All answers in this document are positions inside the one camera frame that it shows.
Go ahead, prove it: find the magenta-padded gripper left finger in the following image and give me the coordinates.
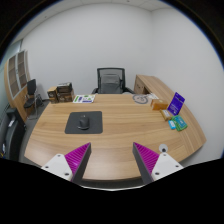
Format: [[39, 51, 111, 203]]
[[40, 141, 92, 185]]

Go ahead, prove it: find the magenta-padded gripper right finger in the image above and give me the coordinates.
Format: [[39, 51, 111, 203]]
[[132, 141, 184, 185]]

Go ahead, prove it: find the black computer mouse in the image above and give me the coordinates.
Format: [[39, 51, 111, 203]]
[[77, 113, 91, 131]]

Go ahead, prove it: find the dark grey mouse pad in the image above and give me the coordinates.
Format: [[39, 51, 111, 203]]
[[64, 110, 104, 135]]

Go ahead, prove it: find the small blue package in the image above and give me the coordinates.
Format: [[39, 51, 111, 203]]
[[167, 119, 177, 131]]

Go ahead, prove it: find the small tan box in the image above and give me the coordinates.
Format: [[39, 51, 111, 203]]
[[159, 109, 173, 122]]

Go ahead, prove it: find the green package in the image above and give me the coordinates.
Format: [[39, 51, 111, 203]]
[[171, 114, 188, 132]]

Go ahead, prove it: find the orange cardboard box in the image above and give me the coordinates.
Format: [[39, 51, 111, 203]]
[[149, 98, 169, 111]]

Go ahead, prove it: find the white printed leaflet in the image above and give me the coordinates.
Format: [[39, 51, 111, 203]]
[[72, 94, 96, 104]]

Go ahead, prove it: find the purple card package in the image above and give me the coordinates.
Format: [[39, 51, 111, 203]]
[[167, 91, 186, 117]]

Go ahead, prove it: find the large brown cardboard box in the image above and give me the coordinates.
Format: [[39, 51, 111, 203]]
[[56, 89, 76, 103]]

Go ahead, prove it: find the small brown cardboard box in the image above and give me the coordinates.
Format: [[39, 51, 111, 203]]
[[46, 86, 60, 104]]

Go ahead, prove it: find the black padded office chair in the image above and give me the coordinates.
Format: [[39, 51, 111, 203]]
[[0, 107, 27, 162]]

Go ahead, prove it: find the black product box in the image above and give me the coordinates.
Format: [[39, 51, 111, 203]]
[[56, 82, 74, 94]]

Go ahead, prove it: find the wooden side desk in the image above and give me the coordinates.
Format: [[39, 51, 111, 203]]
[[133, 74, 186, 108]]

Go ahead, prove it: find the small black chair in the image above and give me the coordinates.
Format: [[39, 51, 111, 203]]
[[23, 78, 44, 120]]

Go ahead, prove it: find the black mesh office chair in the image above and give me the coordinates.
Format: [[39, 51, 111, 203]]
[[91, 67, 135, 95]]

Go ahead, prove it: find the wooden shelf unit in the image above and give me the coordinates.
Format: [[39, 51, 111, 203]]
[[3, 49, 32, 123]]

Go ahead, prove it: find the white round cable grommet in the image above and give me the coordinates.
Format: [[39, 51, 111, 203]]
[[158, 143, 169, 154]]

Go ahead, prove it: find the white sheet with grey ring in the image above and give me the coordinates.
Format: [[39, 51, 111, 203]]
[[132, 93, 159, 105]]

